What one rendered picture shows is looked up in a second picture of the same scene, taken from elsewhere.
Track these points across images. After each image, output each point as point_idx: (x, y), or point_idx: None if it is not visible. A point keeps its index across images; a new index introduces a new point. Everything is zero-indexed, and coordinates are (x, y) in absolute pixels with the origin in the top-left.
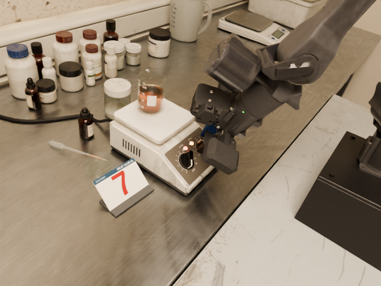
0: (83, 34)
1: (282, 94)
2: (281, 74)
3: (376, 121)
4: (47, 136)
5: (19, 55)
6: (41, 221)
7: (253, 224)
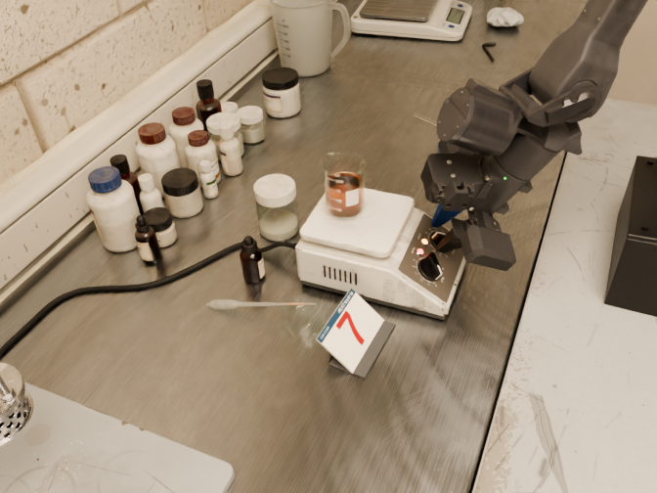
0: (174, 118)
1: (556, 141)
2: (554, 117)
3: None
4: (200, 295)
5: (112, 186)
6: (268, 416)
7: (552, 331)
